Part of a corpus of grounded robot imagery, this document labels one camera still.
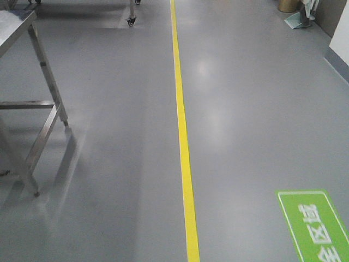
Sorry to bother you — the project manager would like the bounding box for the green dustpan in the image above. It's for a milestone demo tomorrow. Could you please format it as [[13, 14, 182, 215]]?
[[284, 0, 319, 29]]

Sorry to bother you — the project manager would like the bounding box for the wheeled metal cart leg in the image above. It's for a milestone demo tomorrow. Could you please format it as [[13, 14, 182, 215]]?
[[127, 0, 142, 27]]

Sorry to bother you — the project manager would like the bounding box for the cardboard tube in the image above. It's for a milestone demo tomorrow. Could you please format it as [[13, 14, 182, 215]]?
[[278, 0, 299, 13]]

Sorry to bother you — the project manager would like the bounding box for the green floor sign sticker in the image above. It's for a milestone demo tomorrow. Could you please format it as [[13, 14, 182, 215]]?
[[276, 189, 348, 261]]

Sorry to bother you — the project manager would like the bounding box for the stainless steel table frame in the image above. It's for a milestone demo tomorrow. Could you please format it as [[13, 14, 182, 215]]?
[[1, 10, 69, 197]]

